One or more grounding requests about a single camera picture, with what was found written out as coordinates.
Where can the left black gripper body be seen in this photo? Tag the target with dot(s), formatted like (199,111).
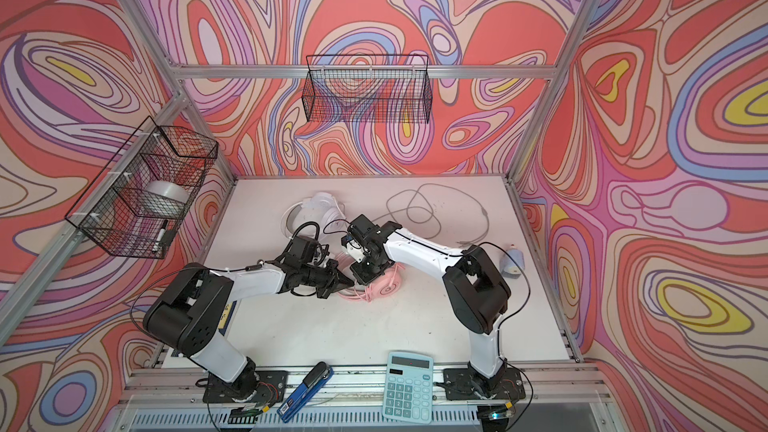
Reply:
(324,280)

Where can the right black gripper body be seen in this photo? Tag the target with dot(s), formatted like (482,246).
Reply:
(370,268)

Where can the pink cat-ear headphones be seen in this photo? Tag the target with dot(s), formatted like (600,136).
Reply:
(383,286)

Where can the white headphones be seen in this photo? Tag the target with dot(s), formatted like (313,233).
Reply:
(322,208)

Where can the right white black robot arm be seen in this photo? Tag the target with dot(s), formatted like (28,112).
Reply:
(477,292)

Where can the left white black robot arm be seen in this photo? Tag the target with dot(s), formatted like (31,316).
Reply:
(186,315)

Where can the dark blue booklet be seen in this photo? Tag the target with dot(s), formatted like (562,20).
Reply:
(226,317)

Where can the blue black stapler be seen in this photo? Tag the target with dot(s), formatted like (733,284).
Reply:
(310,385)

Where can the black marker in basket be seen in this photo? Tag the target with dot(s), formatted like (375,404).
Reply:
(158,242)

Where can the grey tape roll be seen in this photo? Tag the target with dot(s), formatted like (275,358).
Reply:
(164,199)

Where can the teal calculator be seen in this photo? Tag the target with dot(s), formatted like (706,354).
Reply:
(408,390)

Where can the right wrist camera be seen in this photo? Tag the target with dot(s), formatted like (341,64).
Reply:
(353,248)

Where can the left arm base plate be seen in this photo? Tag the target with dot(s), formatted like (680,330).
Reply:
(262,387)

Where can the rear black wire basket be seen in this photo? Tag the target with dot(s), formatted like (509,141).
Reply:
(368,88)

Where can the black wire basket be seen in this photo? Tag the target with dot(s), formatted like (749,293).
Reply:
(368,88)
(161,170)

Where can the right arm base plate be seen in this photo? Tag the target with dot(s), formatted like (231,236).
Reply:
(464,384)

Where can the left black wire basket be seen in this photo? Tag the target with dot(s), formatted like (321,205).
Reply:
(161,170)

